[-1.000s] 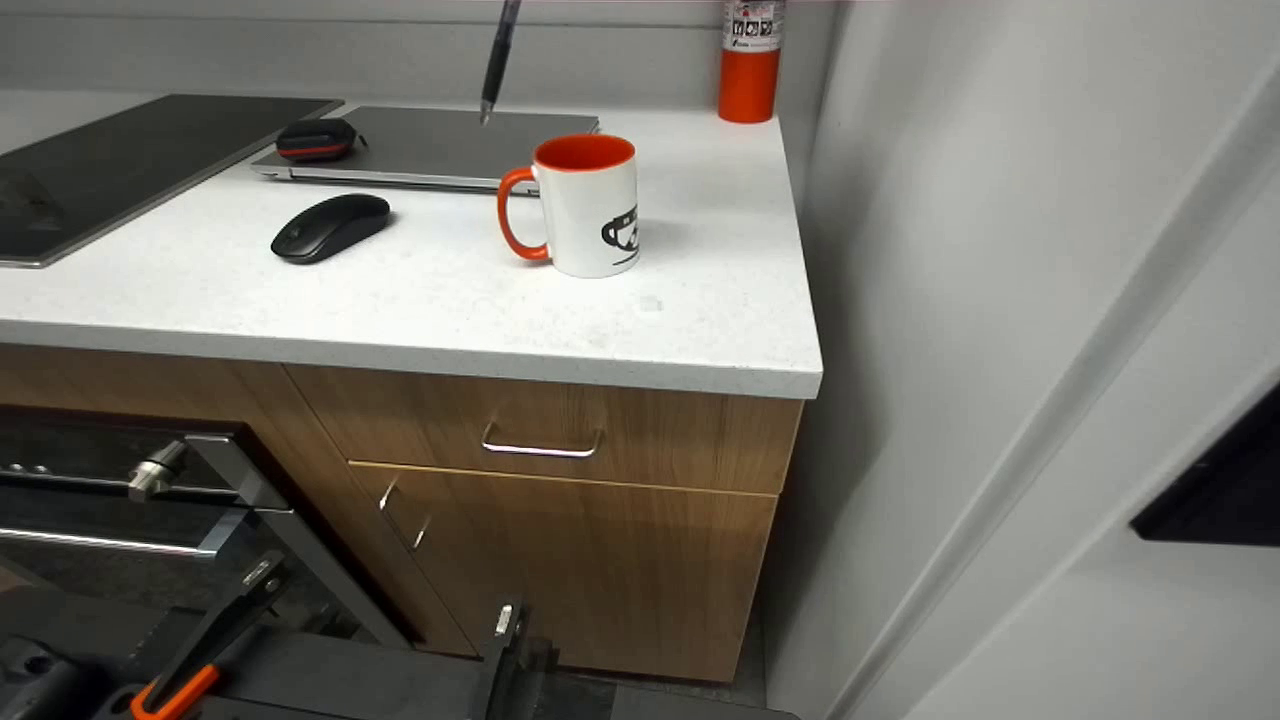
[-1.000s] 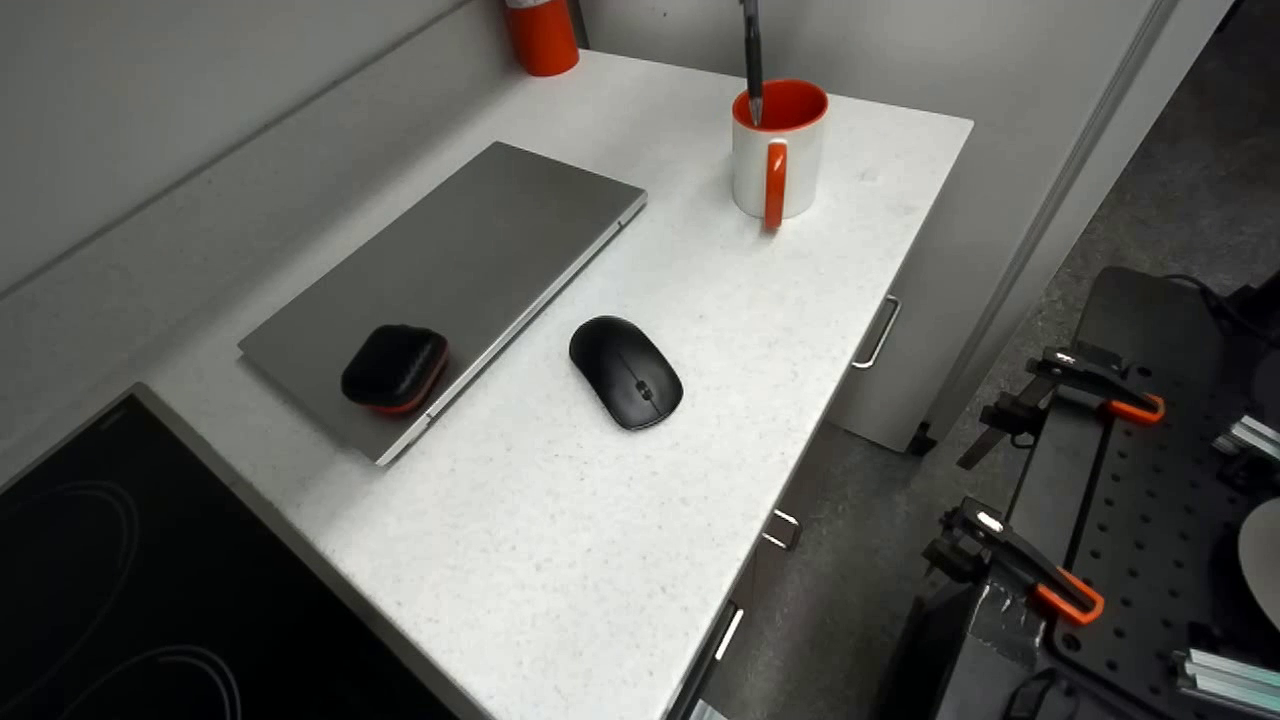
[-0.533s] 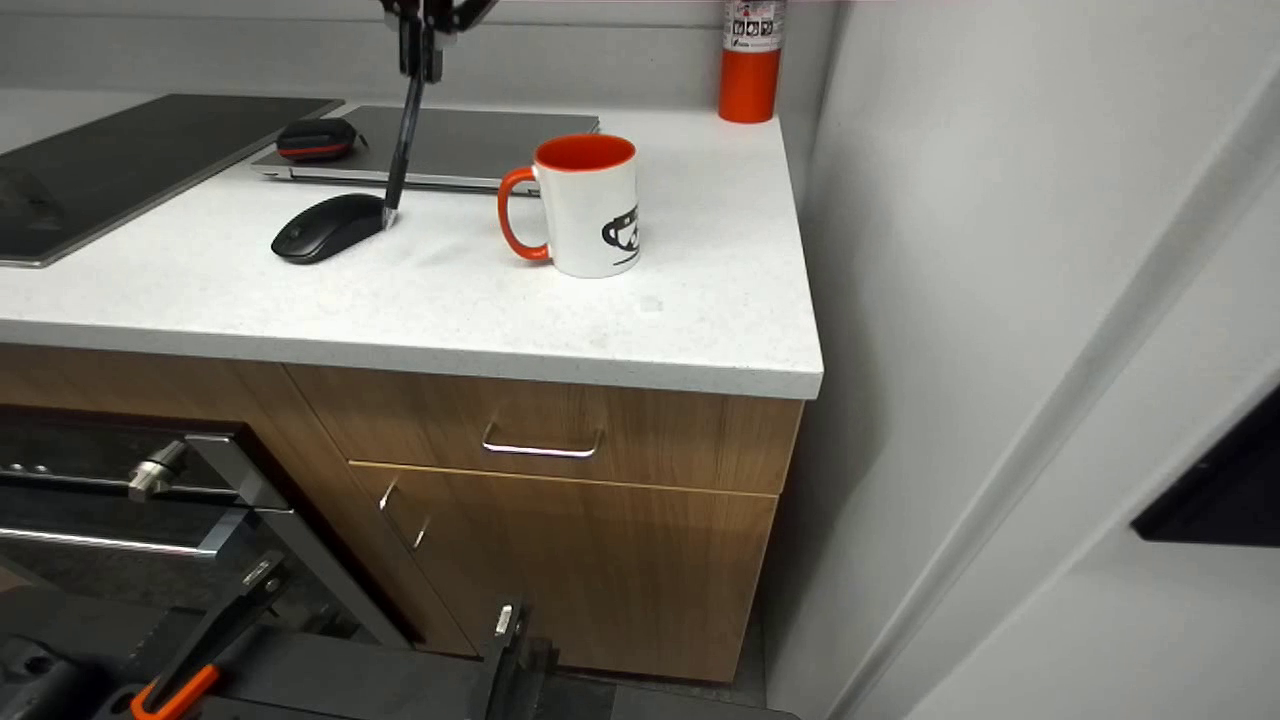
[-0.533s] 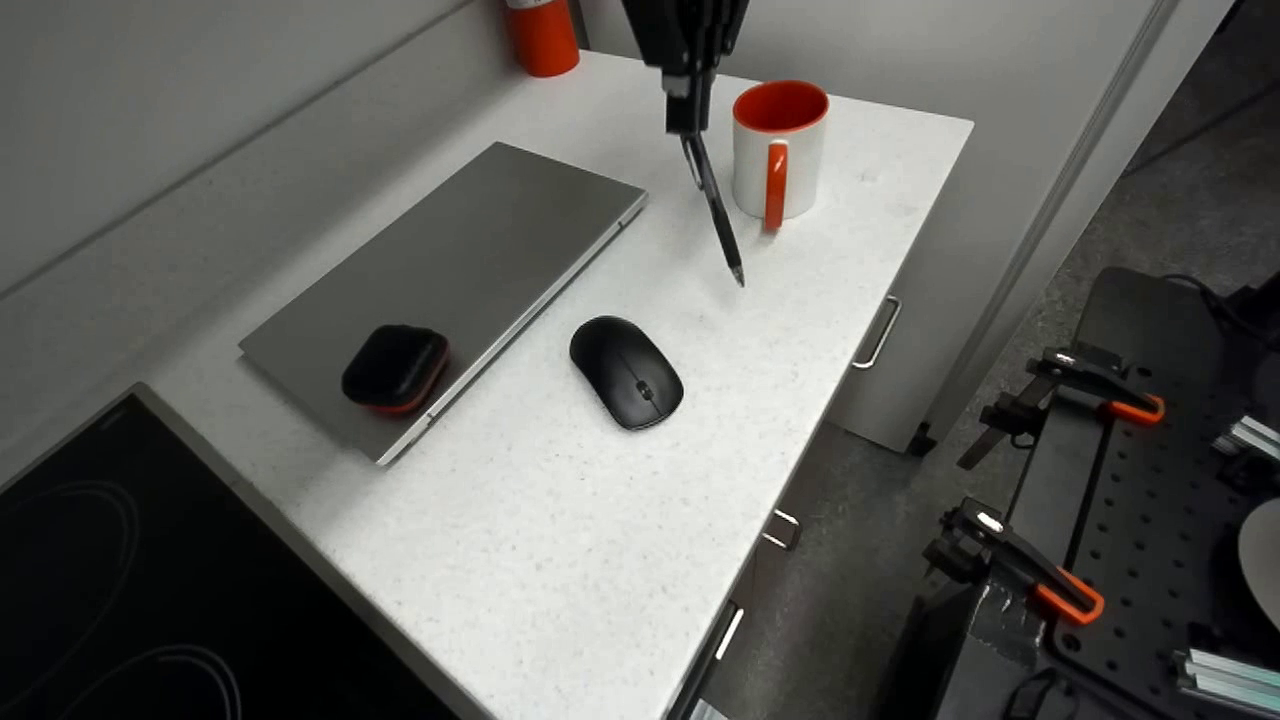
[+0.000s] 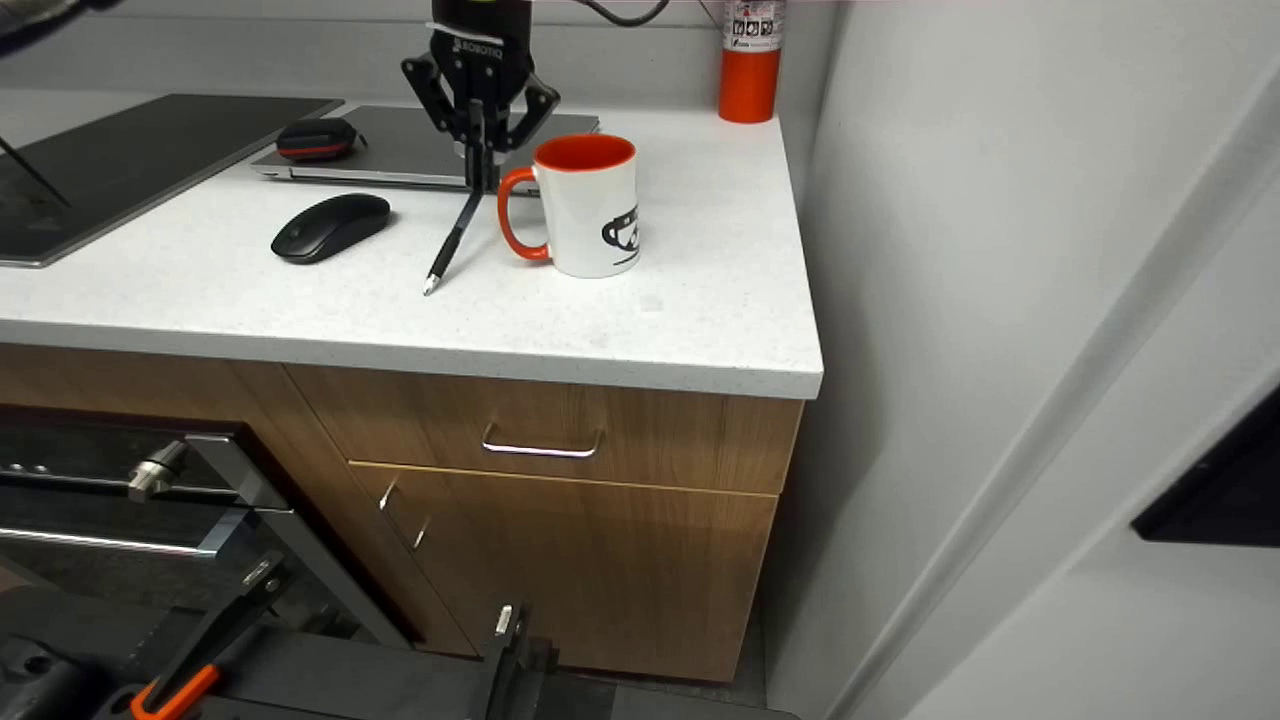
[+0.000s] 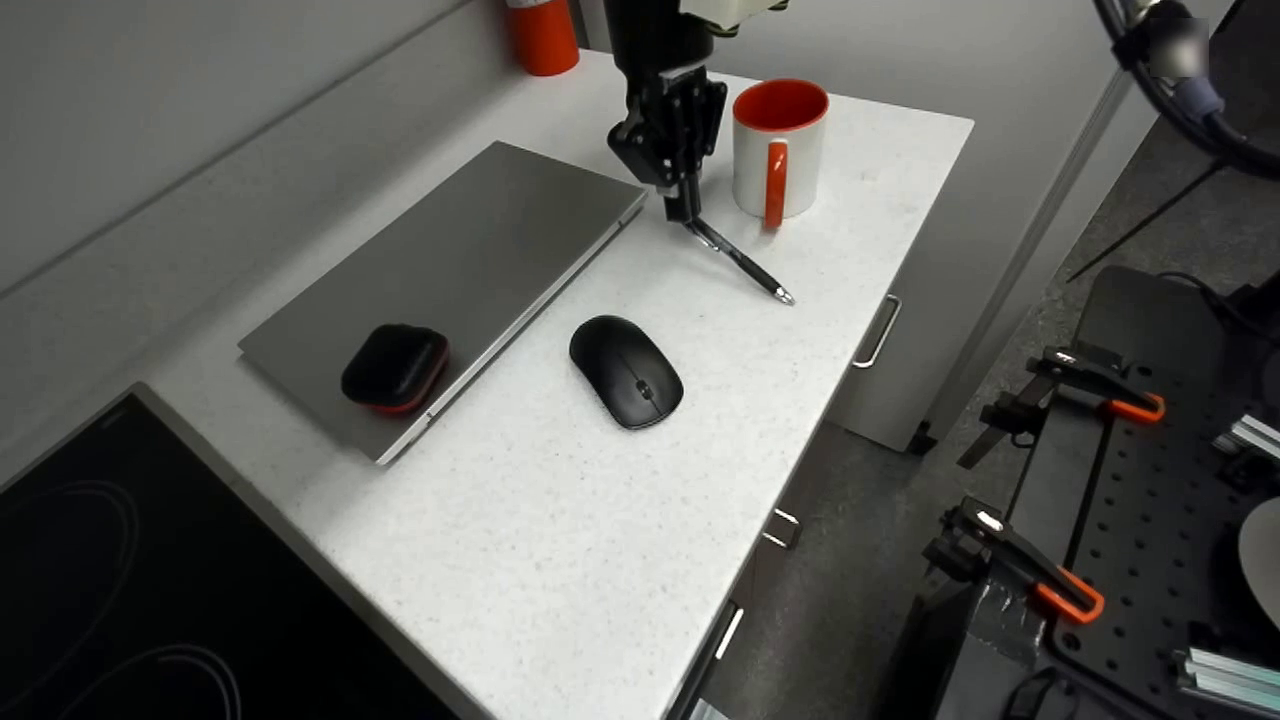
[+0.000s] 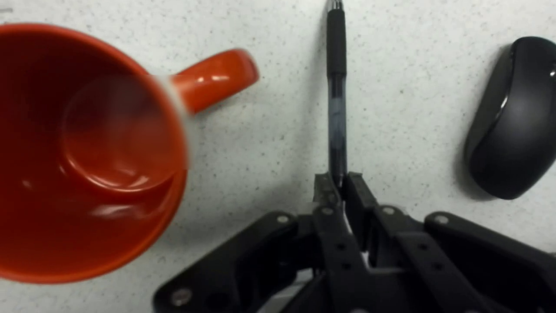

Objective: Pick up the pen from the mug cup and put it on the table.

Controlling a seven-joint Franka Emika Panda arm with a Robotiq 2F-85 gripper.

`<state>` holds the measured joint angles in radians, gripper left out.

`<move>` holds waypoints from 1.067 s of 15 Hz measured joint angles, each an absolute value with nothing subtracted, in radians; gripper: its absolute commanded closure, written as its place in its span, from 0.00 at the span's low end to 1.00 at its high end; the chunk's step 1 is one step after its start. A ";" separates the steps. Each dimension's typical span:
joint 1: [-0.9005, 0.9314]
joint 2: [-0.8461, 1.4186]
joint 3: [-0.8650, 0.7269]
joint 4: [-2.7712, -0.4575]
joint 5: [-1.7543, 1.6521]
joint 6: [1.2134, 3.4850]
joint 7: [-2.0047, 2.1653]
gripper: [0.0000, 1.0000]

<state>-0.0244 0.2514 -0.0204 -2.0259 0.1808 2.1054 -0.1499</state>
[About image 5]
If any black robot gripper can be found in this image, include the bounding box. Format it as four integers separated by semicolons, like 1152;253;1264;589
399;0;564;155

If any black pen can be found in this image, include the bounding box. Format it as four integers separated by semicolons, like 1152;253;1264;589
421;109;494;300

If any closed grey laptop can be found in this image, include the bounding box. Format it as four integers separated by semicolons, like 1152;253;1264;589
247;100;605;197

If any black case with red trim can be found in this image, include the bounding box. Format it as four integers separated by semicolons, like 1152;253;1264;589
271;114;366;170

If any black computer mouse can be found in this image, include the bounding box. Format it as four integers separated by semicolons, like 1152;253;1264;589
269;187;394;267

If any orange and white canister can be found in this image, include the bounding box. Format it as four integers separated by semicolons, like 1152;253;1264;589
717;0;793;127

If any wooden cabinet with drawers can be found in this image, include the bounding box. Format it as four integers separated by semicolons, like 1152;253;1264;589
0;346;809;687

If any silver metal knob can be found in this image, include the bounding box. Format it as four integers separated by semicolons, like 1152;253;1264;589
123;437;192;503

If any white mug with orange handle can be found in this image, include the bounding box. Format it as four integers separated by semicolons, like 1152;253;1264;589
492;127;644;285

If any black cable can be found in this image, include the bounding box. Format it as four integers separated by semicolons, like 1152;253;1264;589
572;0;676;31

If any long silver drawer handle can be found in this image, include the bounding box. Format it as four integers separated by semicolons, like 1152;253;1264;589
477;427;605;463

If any black metal frame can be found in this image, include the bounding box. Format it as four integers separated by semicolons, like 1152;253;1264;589
0;410;411;720

